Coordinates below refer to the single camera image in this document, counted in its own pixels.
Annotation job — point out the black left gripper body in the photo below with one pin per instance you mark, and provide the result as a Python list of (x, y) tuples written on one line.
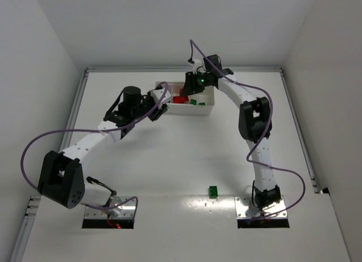
[(158, 112)]

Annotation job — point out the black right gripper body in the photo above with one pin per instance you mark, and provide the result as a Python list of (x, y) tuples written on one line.
[(190, 84)]

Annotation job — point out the red rounded lego brick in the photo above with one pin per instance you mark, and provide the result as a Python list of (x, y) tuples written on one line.
[(179, 99)]

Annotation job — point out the green square lego brick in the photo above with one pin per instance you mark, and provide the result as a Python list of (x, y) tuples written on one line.
[(213, 192)]

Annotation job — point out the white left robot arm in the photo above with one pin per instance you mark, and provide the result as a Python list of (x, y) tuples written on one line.
[(62, 177)]

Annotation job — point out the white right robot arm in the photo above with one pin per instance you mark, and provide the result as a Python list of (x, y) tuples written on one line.
[(253, 122)]

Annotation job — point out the white compartment tray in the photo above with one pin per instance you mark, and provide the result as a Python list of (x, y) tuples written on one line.
[(207, 96)]

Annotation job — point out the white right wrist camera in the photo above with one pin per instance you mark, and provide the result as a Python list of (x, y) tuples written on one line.
[(196, 64)]

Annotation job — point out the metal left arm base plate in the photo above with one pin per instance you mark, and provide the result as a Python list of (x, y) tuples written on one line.
[(122, 208)]

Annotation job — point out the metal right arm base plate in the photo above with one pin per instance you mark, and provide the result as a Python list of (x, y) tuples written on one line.
[(245, 210)]

